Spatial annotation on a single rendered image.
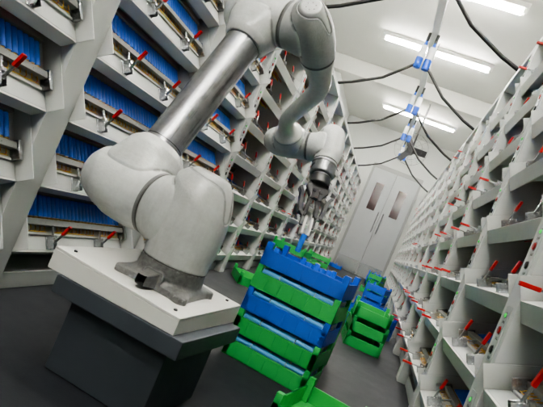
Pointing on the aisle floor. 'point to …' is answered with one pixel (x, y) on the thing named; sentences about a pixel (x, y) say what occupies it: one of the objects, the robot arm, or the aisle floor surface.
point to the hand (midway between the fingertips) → (305, 227)
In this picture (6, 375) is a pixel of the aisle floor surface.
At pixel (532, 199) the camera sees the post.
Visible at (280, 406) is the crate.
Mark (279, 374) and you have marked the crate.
